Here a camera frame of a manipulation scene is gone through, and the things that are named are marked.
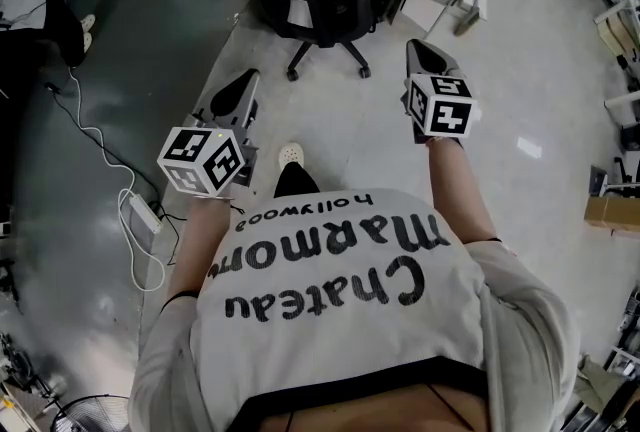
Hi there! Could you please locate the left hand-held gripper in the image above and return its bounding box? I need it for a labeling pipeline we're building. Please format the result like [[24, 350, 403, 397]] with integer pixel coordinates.
[[157, 68, 261, 197]]

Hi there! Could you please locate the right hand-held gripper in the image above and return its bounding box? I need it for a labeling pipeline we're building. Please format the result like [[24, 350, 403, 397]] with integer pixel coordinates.
[[401, 38, 476, 146]]

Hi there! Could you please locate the person's right forearm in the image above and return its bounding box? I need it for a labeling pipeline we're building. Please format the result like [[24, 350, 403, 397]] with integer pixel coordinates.
[[427, 137, 501, 246]]

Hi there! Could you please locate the person's left forearm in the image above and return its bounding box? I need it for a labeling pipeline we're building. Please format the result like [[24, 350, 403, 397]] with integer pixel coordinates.
[[167, 194, 236, 301]]

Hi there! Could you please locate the person's white clog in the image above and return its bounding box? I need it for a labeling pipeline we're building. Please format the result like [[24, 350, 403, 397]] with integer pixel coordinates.
[[277, 142, 306, 169]]

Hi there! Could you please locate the person's black trouser leg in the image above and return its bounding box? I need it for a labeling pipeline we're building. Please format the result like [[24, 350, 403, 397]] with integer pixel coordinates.
[[273, 163, 321, 199]]

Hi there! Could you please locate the white power strip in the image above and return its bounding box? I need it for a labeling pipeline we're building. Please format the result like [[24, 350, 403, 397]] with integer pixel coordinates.
[[128, 192, 165, 235]]

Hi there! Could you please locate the brown cardboard box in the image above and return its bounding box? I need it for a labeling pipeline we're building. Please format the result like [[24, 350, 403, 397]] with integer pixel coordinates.
[[583, 194, 640, 236]]

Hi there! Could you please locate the white printed t-shirt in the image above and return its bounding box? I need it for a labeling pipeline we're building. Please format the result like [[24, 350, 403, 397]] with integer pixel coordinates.
[[128, 187, 581, 432]]

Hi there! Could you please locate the black floor cable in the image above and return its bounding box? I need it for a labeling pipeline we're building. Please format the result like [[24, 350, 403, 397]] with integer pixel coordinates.
[[44, 82, 189, 266]]

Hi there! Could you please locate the grey metal bracket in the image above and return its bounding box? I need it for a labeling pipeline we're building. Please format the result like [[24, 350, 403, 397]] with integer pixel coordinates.
[[589, 164, 609, 196]]

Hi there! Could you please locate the black pedestal fan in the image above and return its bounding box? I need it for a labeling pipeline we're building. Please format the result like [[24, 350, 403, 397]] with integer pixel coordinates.
[[49, 392, 134, 432]]

